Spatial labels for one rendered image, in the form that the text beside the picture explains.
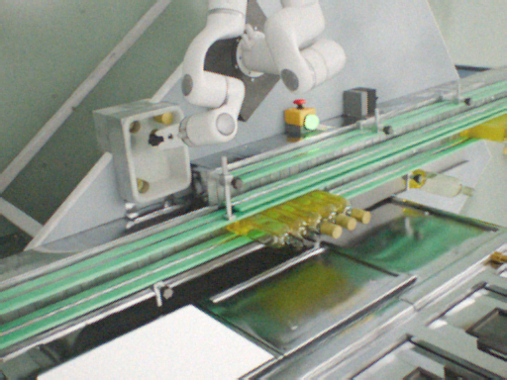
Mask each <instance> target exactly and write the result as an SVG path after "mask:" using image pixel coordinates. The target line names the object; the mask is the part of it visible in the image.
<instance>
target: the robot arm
mask: <svg viewBox="0 0 507 380"><path fill-rule="evenodd" d="M202 1H203V2H204V3H205V4H208V11H207V23H206V27H205V29H204V30H203V31H202V32H201V33H200V34H199V35H197V37H196V38H195V39H194V40H193V41H192V43H191V44H190V45H189V47H188V49H187V51H186V56H185V58H184V61H183V70H182V81H181V88H182V94H183V98H184V100H185V101H186V102H189V103H191V104H195V105H199V106H204V107H209V108H212V109H211V110H210V111H207V112H202V113H198V114H195V115H191V116H187V117H185V118H183V119H182V121H181V123H180V124H176V125H173V126H170V127H167V128H165V129H163V130H160V131H157V132H155V134H151V135H150V139H149V140H148V141H149V144H151V145H152V146H158V148H159V150H161V151H163V150H167V149H171V148H176V147H181V146H184V145H187V146H189V147H199V146H205V145H211V144H216V143H226V142H228V141H230V140H231V139H232V138H233V136H234V135H235V134H236V132H237V128H238V124H237V117H238V116H239V112H240V109H241V106H242V103H243V100H244V98H245V85H244V84H243V82H242V81H240V80H239V79H236V78H232V77H229V76H225V75H221V74H217V73H214V72H210V71H203V61H204V56H205V53H206V50H207V49H208V47H209V46H210V44H211V43H214V42H216V41H219V40H226V39H232V38H236V37H238V36H241V37H242V39H241V41H240V42H239V44H238V47H237V53H236V57H237V63H238V66H239V69H240V70H241V71H242V72H243V73H244V74H246V75H248V76H250V77H257V76H260V75H262V74H264V73H271V74H278V75H280V77H281V81H282V83H283V85H285V87H286V88H287V89H288V90H289V91H290V92H291V93H293V94H296V95H302V94H305V93H307V92H309V91H311V90H313V89H314V88H315V87H317V86H320V85H322V84H324V83H326V82H327V81H329V80H330V79H331V78H333V77H334V76H336V75H337V74H338V73H339V72H341V71H342V70H343V68H344V64H345V54H344V51H343V49H342V47H341V46H340V45H338V44H337V43H335V42H333V41H330V40H312V39H314V38H315V37H317V36H318V35H320V34H321V33H322V32H323V31H324V30H325V26H326V24H325V17H324V15H323V12H322V9H321V7H320V4H319V2H318V0H279V2H280V3H281V6H282V9H281V10H279V11H278V12H276V13H274V14H273V15H271V16H269V17H268V18H267V19H266V21H265V23H264V33H262V32H258V31H254V30H253V29H252V28H251V27H250V25H249V24H246V13H247V3H248V0H202ZM245 29H246V31H247V34H243V32H244V30H245ZM311 40H312V41H311Z"/></svg>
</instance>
